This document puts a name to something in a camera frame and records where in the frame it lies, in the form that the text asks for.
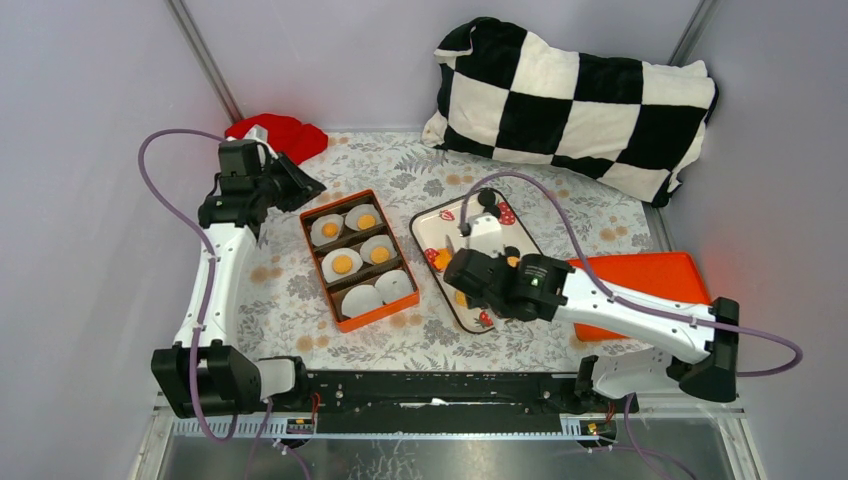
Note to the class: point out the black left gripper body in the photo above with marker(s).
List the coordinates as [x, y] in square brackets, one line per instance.
[281, 184]

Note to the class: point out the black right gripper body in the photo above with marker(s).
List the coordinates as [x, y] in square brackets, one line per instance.
[493, 304]

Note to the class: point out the round tan biscuit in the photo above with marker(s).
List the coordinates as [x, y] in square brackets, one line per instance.
[461, 299]
[380, 254]
[330, 230]
[342, 264]
[366, 221]

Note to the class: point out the orange cookie tin box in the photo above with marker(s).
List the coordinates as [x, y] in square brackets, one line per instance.
[362, 270]

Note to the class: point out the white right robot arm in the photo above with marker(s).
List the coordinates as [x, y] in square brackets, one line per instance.
[692, 346]

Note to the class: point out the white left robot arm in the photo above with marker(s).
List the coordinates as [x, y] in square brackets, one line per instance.
[203, 373]

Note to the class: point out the black sandwich cookie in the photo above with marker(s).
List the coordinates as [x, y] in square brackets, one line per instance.
[493, 210]
[511, 251]
[486, 198]

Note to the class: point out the red cloth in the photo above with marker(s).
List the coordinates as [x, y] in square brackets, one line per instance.
[298, 141]

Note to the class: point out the white paper cupcake liner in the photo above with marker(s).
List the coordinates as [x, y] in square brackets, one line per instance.
[361, 300]
[316, 237]
[377, 240]
[352, 215]
[329, 275]
[394, 285]

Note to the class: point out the floral tablecloth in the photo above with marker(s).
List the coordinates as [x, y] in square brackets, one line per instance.
[282, 310]

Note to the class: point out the orange tin lid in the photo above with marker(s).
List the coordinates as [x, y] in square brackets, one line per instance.
[669, 275]

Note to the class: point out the checkered black white pillow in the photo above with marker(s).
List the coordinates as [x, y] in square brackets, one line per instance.
[507, 95]

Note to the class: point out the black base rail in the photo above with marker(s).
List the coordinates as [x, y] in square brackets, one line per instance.
[388, 402]

